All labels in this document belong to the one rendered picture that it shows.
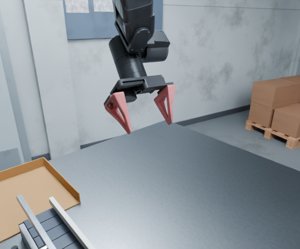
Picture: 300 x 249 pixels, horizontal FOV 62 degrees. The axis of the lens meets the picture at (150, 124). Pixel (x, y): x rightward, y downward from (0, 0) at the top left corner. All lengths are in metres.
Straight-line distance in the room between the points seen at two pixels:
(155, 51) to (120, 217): 0.49
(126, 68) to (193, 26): 2.83
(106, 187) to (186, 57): 2.60
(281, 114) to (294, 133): 0.25
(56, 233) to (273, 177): 0.76
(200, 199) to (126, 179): 0.27
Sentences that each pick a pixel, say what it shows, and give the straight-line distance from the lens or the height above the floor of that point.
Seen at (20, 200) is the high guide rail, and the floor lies 0.96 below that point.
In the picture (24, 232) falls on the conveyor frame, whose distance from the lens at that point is 0.75.
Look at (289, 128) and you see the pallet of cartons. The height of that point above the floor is 0.22.
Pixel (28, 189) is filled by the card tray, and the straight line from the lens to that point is 0.97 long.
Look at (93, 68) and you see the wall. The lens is 2.71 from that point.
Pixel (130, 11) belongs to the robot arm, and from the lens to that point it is 0.45.
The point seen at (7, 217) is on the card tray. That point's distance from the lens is 0.89.
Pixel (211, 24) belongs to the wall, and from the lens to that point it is 3.52.
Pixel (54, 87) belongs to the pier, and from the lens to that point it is 2.50.
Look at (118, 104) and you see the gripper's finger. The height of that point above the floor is 1.23.
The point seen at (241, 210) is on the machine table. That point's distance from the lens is 0.85.
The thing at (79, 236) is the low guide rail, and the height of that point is 0.91.
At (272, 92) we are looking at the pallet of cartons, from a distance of 3.34.
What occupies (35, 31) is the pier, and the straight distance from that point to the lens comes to 2.43.
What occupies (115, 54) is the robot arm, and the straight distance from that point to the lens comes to 0.54.
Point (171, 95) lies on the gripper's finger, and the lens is 0.52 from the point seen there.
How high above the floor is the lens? 1.37
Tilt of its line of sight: 23 degrees down
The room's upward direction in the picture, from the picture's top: straight up
